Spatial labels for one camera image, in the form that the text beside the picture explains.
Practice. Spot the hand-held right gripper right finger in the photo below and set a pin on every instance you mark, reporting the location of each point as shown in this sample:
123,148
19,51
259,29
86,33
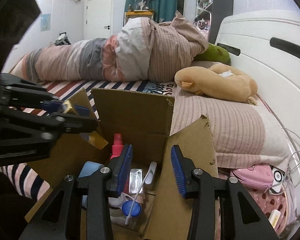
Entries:
178,172

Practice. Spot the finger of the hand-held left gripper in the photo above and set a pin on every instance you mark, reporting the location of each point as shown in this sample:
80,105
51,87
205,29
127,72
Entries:
72,123
53,105

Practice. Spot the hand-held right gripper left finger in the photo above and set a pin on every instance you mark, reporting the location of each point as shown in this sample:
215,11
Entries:
122,170

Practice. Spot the clear spray bottle pink cap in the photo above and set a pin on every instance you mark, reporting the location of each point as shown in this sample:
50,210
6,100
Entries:
135,180

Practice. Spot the tan nail file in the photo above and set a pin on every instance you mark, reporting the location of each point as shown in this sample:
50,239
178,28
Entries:
97,138

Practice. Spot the light blue square box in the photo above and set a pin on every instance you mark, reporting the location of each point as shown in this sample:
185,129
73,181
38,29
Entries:
90,170

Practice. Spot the tape roll with white dispenser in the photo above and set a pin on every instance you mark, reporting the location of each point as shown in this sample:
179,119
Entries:
115,205

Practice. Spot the blue white contact lens case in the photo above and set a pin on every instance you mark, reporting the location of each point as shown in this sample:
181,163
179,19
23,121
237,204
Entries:
131,208

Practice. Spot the brown cardboard box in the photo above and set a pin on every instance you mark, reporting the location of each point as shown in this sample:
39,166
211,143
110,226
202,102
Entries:
140,115

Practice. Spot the dark suitcase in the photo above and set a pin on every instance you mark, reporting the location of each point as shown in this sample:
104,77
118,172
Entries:
62,40

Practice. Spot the striped beige pillow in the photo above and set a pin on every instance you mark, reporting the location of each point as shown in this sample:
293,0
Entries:
227,125

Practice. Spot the pink pouch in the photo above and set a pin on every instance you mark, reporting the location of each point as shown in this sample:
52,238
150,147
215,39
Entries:
250,177

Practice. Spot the white door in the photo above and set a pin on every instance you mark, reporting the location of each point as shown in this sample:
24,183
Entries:
100,17

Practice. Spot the pink polka dot cloth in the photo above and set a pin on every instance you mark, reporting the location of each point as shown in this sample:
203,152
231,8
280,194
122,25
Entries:
265,202

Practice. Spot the pink grey striped duvet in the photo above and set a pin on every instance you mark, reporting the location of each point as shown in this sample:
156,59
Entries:
140,52

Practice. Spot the white round device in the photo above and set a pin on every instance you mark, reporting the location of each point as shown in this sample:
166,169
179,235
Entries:
277,177

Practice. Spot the brown plush toy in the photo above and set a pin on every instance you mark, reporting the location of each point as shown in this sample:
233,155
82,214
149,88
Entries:
215,80

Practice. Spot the white soap bar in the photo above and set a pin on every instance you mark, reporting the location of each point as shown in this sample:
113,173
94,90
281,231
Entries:
275,217

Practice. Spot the green plush toy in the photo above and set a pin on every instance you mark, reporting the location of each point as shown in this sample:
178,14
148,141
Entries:
215,53

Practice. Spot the yellow table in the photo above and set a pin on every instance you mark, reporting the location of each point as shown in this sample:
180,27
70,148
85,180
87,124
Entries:
140,12

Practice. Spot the glass display case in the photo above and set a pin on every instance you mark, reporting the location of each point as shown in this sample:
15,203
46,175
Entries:
141,2

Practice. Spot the white headboard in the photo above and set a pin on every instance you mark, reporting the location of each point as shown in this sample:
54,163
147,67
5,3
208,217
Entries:
265,62

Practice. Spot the wall poster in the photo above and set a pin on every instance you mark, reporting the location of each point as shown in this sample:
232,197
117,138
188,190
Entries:
45,22

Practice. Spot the dark grey post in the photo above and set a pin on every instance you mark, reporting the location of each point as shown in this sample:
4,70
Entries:
221,5

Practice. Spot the cluttered wall shelf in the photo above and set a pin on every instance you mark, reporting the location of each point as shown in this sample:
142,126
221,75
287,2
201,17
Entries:
205,0

